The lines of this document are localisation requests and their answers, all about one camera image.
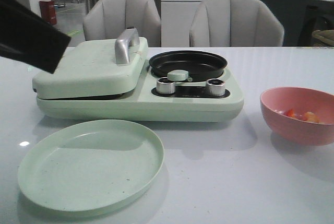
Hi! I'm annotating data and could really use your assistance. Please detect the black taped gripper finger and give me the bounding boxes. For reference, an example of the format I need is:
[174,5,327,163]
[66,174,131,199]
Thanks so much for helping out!
[1,0,71,74]

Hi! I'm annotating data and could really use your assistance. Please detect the green sandwich maker lid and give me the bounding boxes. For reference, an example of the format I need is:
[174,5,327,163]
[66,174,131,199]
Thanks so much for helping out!
[32,29,148,99]

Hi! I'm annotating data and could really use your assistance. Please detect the red shrimp piece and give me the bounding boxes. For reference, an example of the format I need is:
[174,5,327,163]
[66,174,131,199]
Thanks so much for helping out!
[283,109,303,120]

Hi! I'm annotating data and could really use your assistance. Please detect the pink plastic bowl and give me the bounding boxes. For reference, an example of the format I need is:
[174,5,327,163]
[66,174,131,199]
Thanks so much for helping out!
[260,87,333,146]

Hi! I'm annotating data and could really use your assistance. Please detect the orange shrimp piece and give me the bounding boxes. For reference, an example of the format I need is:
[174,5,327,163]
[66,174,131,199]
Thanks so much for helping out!
[303,111,320,124]

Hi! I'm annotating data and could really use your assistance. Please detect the green breakfast maker base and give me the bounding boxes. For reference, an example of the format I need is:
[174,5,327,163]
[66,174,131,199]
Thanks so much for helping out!
[36,61,244,122]

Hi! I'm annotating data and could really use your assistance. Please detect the red bin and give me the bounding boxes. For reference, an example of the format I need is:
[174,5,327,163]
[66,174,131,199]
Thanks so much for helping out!
[39,0,57,25]

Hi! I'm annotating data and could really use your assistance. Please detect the left beige upholstered chair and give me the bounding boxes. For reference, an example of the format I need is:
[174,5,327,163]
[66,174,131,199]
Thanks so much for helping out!
[83,0,161,47]

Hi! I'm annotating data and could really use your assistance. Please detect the beige upholstered chair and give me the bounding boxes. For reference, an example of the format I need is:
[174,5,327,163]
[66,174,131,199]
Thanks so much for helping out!
[83,0,161,47]
[189,0,284,47]

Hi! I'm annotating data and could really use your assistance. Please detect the light green round plate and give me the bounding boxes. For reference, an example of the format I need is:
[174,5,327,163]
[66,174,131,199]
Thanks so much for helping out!
[18,120,164,214]

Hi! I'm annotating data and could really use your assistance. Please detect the left silver control knob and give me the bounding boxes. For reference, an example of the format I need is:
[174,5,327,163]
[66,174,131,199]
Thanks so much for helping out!
[156,77,176,95]

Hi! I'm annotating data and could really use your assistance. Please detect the silver control knob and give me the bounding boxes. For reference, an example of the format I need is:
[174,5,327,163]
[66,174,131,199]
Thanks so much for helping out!
[156,77,176,95]
[205,78,225,97]

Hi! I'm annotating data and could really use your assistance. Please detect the white cabinet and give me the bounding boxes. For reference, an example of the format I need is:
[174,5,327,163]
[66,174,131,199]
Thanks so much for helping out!
[161,0,204,47]

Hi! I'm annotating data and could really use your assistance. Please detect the black round frying pan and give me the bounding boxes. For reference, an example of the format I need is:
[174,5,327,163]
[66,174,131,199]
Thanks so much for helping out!
[149,50,228,82]

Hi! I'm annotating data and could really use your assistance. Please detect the right silver control knob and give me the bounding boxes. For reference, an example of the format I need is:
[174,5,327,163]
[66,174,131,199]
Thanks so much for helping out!
[205,78,225,97]

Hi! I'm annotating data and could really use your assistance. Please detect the right beige upholstered chair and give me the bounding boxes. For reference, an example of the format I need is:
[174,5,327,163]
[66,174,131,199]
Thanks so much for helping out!
[189,0,284,47]

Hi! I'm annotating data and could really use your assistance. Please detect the beige cushion at right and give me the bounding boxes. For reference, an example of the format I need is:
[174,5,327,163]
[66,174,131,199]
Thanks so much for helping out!
[312,29,334,46]

